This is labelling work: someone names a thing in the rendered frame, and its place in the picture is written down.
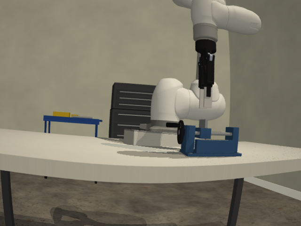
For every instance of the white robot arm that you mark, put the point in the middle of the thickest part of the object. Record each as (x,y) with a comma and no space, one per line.
(170,101)

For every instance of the blue bench vise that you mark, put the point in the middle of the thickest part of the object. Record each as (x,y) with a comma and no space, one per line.
(202,147)

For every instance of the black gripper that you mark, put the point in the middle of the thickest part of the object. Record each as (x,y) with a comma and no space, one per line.
(206,48)

